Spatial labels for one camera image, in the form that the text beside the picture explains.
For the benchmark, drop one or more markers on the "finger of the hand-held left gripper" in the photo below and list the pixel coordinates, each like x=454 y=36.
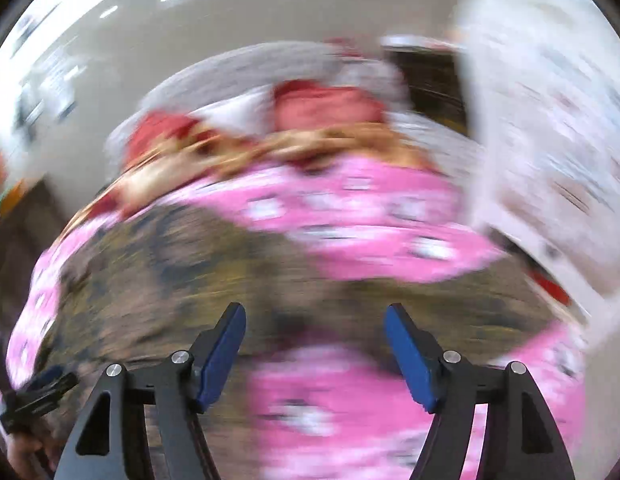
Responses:
x=48 y=385

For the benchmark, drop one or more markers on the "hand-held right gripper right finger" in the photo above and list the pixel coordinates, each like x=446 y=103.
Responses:
x=411 y=360

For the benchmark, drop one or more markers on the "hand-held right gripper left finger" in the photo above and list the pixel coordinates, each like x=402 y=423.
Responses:
x=222 y=355

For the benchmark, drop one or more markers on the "brown patterned cloth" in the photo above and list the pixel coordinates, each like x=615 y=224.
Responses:
x=164 y=270

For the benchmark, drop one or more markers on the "person's left hand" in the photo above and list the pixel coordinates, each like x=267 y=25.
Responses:
x=23 y=454

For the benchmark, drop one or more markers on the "pink penguin blanket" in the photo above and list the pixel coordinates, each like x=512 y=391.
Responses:
x=360 y=210

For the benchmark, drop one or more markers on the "red orange blanket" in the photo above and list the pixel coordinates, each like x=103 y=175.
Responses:
x=310 y=145

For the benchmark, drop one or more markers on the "white upholstered chair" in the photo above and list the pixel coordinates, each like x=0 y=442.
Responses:
x=550 y=120

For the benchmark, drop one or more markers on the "dark carved wooden cabinet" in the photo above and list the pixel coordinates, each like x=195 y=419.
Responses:
x=435 y=80

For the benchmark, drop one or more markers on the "grey floral pillow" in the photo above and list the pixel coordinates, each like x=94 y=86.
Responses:
x=229 y=67

